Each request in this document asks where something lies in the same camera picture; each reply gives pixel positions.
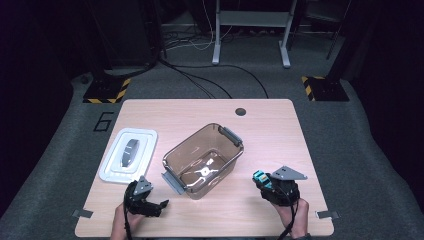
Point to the blue toy car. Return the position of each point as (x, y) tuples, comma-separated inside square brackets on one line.
[(260, 176)]

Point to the person's right hand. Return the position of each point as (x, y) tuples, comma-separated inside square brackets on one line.
[(298, 220)]

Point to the white metal stand frame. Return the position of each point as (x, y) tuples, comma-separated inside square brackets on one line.
[(216, 50)]

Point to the person's left hand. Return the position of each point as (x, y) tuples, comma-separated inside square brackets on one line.
[(121, 226)]

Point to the black upright post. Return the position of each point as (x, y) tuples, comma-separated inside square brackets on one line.
[(345, 43)]

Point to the transparent brown storage box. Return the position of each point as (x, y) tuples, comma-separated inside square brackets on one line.
[(186, 153)]

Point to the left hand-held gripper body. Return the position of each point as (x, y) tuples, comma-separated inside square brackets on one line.
[(135, 200)]

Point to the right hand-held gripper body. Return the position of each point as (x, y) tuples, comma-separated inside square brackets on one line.
[(283, 191)]

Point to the black striped base plate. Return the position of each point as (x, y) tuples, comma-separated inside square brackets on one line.
[(105, 90), (328, 90)]

